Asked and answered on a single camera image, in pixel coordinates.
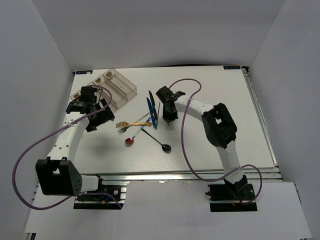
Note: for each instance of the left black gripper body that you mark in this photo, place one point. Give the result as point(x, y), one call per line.
point(100, 117)

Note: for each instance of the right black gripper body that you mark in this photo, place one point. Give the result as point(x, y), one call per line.
point(169, 116)

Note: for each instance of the black spoon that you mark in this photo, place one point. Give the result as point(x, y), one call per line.
point(165, 147)

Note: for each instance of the iridescent purple spoon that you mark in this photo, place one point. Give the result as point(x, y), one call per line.
point(129, 141)

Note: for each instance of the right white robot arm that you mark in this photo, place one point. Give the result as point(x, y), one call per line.
point(220, 130)

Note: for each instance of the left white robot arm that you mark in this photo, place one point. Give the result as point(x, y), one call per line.
point(57, 173)

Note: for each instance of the black knife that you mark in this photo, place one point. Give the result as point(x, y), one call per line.
point(153, 104)

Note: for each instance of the blue knife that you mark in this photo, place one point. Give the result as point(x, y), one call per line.
point(154, 122)

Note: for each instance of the clear plastic compartment organizer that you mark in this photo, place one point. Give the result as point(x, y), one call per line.
point(121, 88)

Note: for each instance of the blue label sticker left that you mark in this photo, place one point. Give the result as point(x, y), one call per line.
point(84, 72)

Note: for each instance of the blue label sticker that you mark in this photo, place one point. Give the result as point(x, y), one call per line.
point(231, 67)
point(84, 72)

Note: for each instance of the gold fork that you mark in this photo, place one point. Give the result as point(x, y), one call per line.
point(124, 124)

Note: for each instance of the iridescent green fork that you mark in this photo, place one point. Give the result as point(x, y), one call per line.
point(123, 130)

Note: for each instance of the blue label sticker right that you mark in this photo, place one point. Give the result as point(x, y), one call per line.
point(231, 67)

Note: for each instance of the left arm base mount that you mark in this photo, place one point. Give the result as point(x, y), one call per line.
point(109, 195)

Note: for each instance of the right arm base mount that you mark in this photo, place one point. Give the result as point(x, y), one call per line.
point(223, 200)

